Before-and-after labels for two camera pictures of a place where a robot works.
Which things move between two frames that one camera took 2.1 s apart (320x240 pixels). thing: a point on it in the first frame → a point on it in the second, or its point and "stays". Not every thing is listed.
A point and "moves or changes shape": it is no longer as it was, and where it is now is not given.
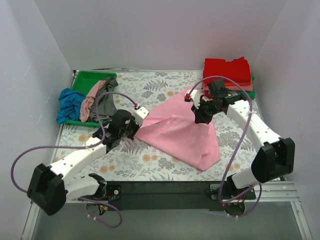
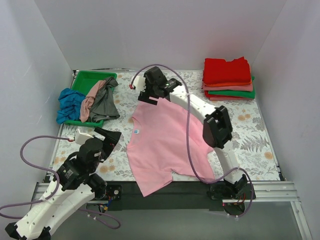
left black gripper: [133, 127] → [104, 144]
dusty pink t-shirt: [86, 102] stays
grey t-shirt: [105, 103] stays
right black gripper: [200, 115] → [147, 96]
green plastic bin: [83, 82] stays
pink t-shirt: [170, 129] moves or changes shape
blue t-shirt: [70, 101] stays
